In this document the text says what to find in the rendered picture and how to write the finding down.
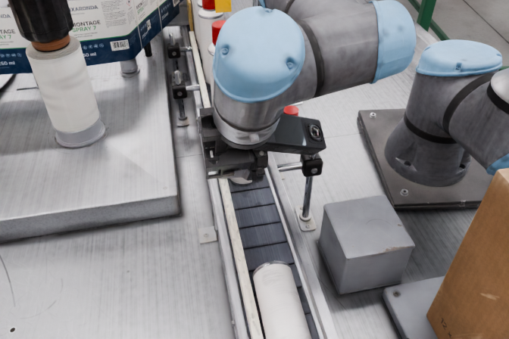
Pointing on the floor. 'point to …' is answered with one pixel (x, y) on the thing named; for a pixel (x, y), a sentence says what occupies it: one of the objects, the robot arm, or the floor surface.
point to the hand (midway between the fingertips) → (248, 167)
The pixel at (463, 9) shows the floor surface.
